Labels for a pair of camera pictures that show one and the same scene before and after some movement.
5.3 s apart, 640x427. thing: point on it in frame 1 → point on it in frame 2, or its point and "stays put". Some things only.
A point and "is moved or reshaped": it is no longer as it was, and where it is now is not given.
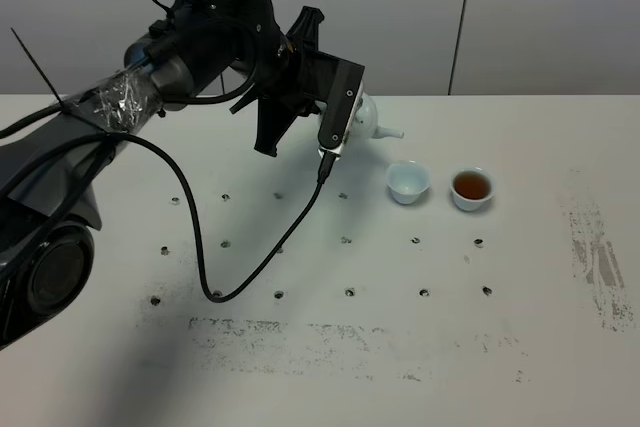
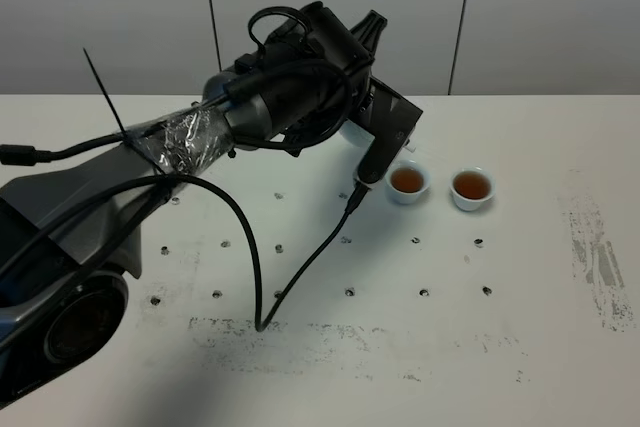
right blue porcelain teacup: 472,187 stays put
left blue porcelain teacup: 408,180 stays put
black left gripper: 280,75 → 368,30
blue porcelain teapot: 366,121 is moved or reshaped
